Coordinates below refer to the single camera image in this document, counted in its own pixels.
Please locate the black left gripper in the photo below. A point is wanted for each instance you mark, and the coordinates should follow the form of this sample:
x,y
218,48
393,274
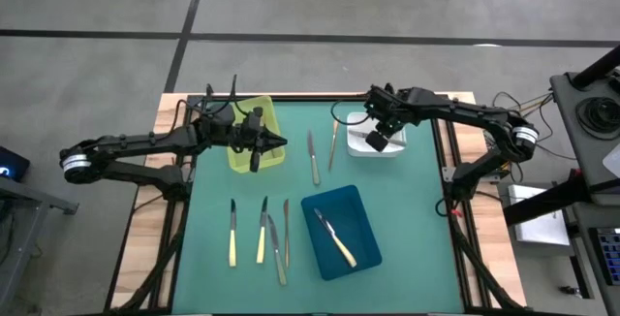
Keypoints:
x,y
249,132

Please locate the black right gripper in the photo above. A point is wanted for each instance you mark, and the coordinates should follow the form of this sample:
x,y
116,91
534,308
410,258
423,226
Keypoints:
x,y
387,107

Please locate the all-silver table knife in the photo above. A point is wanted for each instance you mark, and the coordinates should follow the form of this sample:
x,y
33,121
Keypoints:
x,y
280,267
315,170
358,134

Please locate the wooden stick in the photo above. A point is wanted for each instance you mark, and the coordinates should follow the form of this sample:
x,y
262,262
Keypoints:
x,y
332,151

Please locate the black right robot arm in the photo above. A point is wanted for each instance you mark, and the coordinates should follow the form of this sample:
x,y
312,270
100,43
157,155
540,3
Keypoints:
x,y
465,110

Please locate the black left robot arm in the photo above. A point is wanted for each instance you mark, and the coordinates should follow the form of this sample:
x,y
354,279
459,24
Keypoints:
x,y
135,141

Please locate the translucent yellow plastic bin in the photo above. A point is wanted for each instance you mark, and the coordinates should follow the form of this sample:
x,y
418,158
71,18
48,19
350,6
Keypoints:
x,y
237,161

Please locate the white plastic bin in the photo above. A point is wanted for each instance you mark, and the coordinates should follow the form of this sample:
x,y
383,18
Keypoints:
x,y
358,149

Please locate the blue plastic bin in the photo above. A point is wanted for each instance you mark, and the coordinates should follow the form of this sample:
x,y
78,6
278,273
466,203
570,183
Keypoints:
x,y
358,219

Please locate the grey equipment cart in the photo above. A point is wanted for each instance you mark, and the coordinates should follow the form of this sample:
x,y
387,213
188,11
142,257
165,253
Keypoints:
x,y
567,112

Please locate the black diagonal support beam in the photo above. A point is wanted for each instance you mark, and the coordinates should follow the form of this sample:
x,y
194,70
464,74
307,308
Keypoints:
x,y
542,202

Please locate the white equipment box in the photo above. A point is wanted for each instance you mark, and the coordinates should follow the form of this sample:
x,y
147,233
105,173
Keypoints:
x,y
537,229

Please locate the black round pole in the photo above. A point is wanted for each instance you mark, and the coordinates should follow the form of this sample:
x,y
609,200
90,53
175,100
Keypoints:
x,y
598,69

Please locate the white paper sheet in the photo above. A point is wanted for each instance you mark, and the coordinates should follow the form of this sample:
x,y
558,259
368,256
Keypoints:
x,y
614,161

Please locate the grey metal stand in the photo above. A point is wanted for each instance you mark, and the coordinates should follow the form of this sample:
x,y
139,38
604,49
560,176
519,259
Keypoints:
x,y
29,197

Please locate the black computer tower blue light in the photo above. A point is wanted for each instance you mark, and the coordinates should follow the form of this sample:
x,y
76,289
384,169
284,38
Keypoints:
x,y
14,161

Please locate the black coloured-button panel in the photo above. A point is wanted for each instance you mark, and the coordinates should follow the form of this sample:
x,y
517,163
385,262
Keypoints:
x,y
608,253

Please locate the black aluminium rig frame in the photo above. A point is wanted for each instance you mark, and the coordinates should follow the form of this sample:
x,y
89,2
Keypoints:
x,y
315,97

